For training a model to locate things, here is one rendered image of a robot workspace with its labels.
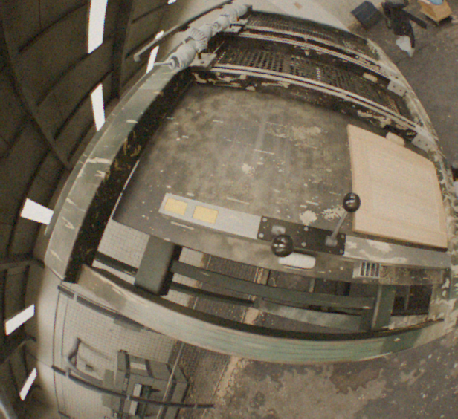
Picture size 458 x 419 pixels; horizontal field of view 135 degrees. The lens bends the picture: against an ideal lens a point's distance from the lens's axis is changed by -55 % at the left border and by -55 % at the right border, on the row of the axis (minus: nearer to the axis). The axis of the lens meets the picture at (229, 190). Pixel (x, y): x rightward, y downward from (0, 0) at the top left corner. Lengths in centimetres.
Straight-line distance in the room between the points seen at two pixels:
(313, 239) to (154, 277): 38
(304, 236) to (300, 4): 408
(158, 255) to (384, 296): 63
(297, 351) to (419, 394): 161
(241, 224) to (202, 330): 23
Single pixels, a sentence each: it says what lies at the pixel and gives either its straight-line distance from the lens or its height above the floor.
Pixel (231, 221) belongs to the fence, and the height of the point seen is 158.
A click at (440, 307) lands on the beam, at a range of 87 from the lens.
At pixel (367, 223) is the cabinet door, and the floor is 128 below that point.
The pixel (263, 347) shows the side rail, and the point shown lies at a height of 147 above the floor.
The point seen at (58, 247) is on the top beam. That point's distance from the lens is 54.
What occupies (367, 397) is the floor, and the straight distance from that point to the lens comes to 199.
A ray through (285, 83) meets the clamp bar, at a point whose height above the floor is 154.
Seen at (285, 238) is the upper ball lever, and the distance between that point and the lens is 31.
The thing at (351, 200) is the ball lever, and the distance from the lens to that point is 38.
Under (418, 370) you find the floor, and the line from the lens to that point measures 184.
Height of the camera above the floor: 175
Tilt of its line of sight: 19 degrees down
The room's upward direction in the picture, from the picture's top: 63 degrees counter-clockwise
